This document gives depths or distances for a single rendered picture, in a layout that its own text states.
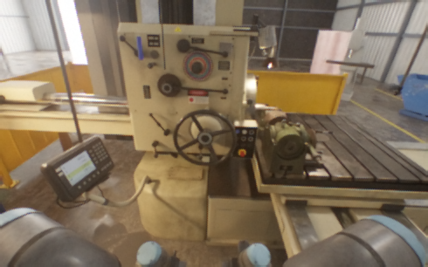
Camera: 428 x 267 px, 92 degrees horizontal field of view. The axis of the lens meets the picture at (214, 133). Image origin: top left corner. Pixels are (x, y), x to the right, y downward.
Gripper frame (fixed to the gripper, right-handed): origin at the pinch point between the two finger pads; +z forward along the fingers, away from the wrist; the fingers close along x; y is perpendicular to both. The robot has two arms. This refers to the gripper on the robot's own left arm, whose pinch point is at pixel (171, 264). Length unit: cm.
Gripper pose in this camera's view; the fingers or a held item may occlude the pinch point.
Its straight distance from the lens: 132.2
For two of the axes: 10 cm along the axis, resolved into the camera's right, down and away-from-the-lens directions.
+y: 1.1, -7.7, 6.3
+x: -9.8, 0.0, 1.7
